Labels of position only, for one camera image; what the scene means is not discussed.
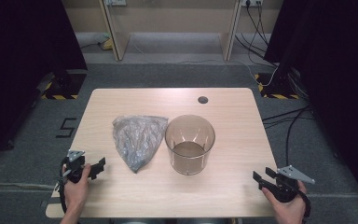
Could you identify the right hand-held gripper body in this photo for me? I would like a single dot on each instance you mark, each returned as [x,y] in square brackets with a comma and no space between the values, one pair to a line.
[287,189]

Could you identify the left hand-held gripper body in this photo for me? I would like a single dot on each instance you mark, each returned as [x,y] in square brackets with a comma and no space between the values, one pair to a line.
[74,168]

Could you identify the grey plastic garbage bag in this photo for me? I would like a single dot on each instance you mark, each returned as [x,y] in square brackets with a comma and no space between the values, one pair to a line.
[138,140]

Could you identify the transparent brown round bin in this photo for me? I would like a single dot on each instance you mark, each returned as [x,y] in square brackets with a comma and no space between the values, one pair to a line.
[189,152]

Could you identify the person's right hand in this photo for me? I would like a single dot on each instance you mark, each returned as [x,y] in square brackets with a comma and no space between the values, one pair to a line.
[289,211]

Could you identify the person's left hand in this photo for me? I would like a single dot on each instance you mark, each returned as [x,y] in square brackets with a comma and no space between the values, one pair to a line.
[76,194]

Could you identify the grey tape strip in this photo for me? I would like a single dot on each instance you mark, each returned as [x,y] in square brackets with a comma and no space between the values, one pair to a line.
[50,202]

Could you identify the black stand base striped tape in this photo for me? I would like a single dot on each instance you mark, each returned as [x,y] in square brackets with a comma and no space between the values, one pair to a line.
[65,85]
[278,88]

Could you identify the round grey table grommet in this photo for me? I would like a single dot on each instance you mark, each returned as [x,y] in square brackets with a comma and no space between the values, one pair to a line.
[203,100]

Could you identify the small yellow object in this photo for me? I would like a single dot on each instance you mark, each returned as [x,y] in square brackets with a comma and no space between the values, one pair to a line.
[107,45]

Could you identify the black curtain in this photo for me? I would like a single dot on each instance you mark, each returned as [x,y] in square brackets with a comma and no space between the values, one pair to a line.
[18,62]
[338,77]

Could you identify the light wooden desk frame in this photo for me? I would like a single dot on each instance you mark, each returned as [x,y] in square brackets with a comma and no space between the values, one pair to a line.
[118,43]

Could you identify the white wall power strip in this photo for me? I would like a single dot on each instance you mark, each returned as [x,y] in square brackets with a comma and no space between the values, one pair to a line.
[115,2]

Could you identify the white wall socket with plugs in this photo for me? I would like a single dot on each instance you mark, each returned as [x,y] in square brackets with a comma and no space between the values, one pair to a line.
[252,2]

